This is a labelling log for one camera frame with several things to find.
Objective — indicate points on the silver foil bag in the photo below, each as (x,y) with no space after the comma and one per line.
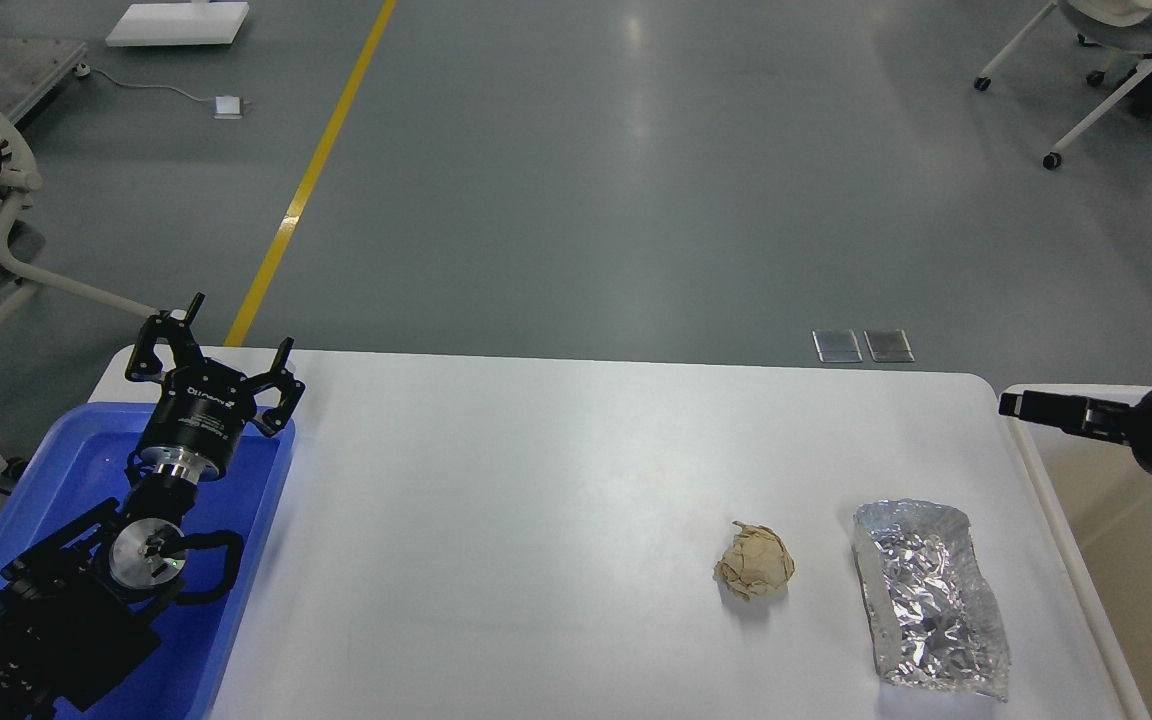
(934,621)

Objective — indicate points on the metal floor plate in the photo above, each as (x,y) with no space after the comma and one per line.
(836,346)
(889,346)

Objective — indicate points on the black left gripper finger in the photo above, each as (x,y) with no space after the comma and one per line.
(279,377)
(163,328)

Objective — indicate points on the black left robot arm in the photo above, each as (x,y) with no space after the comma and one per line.
(129,549)

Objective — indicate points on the blue plastic bin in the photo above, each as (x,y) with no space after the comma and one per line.
(81,462)

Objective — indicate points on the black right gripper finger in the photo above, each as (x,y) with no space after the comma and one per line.
(1103,428)
(1047,407)

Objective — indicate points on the white power adapter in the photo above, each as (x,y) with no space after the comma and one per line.
(227,107)

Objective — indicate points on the left metal floor plate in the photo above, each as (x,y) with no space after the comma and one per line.
(836,346)

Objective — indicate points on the grey metal platform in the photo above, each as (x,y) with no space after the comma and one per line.
(30,68)

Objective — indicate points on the white plastic bin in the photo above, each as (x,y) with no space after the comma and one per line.
(1105,500)

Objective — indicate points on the right metal floor plate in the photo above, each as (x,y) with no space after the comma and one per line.
(889,346)

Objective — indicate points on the crumpled brown paper ball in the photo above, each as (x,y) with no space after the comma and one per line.
(755,564)

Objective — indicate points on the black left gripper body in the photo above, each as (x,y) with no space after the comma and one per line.
(202,409)

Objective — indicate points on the white foam board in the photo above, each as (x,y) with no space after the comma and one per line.
(190,23)

